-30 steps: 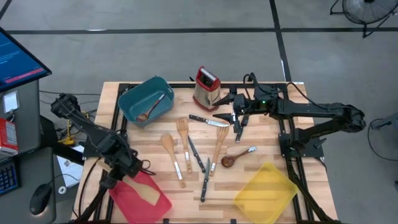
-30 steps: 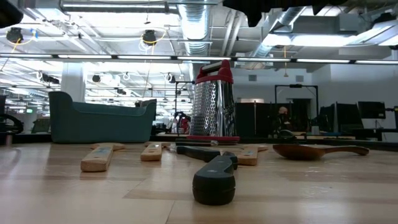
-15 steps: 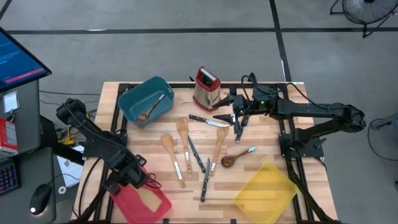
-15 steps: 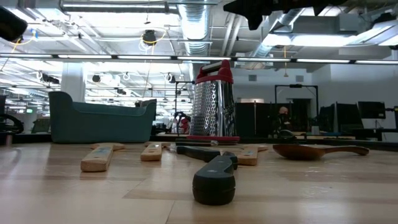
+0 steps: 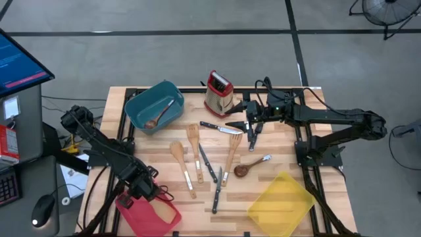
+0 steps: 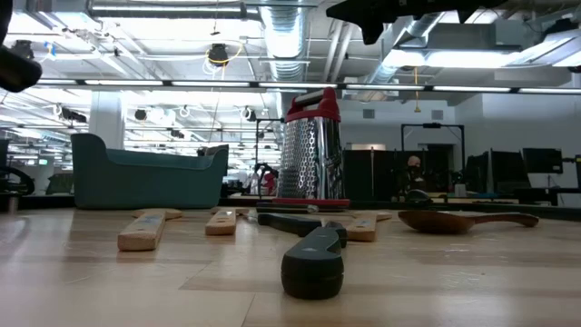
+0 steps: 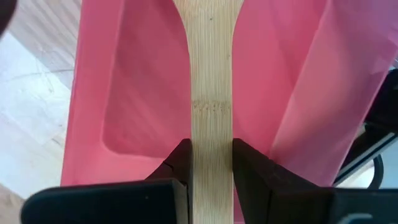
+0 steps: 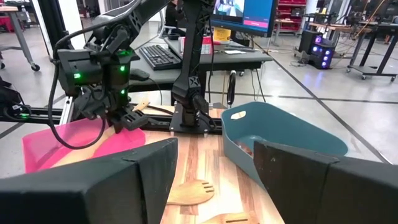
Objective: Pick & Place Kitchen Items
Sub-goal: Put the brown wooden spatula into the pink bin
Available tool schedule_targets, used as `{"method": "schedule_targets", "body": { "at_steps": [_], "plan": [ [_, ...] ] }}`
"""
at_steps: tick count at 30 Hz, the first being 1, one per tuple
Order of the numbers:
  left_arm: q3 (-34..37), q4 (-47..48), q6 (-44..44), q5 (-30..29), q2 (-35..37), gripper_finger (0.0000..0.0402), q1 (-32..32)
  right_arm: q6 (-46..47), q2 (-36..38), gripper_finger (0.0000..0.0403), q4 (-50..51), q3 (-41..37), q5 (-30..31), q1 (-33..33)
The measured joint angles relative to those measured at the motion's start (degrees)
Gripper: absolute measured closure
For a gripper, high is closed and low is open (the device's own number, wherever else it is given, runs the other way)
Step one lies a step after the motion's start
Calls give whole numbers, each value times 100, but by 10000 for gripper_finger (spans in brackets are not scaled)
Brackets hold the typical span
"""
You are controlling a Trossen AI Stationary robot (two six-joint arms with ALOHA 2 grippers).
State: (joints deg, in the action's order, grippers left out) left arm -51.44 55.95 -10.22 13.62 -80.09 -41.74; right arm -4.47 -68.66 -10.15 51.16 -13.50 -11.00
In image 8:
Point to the black power unit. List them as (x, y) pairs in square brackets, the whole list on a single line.
[(12, 102)]

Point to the computer tower purple lights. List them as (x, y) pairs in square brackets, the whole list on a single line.
[(321, 56)]

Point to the person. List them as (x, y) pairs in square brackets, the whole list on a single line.
[(172, 15)]

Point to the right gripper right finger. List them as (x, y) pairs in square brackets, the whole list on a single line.
[(326, 193)]

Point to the red shelving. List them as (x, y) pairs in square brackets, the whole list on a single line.
[(290, 15)]

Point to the long wooden spatula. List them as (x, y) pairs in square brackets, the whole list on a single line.
[(93, 146)]

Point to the grey table on casters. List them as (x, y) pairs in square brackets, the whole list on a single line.
[(21, 37)]

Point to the blue screen monitor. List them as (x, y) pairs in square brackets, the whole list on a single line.
[(258, 12)]

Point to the grey desk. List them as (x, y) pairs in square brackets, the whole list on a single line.
[(224, 60)]

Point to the wooden fork spatula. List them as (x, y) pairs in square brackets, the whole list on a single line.
[(189, 193)]

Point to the pink plastic tray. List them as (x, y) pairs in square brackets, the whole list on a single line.
[(40, 149)]

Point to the black table on casters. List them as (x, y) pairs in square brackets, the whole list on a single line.
[(385, 29)]

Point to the yellow container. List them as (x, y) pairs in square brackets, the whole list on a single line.
[(222, 35)]

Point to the wooden top table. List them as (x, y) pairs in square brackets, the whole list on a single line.
[(329, 26)]

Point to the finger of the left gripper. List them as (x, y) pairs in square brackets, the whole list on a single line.
[(115, 125), (133, 119)]

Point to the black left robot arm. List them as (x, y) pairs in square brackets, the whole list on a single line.
[(189, 62)]

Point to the black table frame rails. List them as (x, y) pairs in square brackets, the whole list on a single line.
[(40, 113)]

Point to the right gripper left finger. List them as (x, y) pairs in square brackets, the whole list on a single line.
[(77, 199)]

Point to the red and white box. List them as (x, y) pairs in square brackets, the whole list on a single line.
[(206, 46)]

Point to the black frame post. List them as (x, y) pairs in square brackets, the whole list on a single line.
[(51, 25)]

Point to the teal plastic bin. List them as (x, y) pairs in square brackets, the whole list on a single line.
[(280, 130)]

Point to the white paper sheet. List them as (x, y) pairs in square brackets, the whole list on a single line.
[(234, 52)]

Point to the black keyboard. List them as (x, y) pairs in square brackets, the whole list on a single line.
[(158, 57)]

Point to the black computer mouse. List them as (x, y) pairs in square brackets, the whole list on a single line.
[(139, 74)]

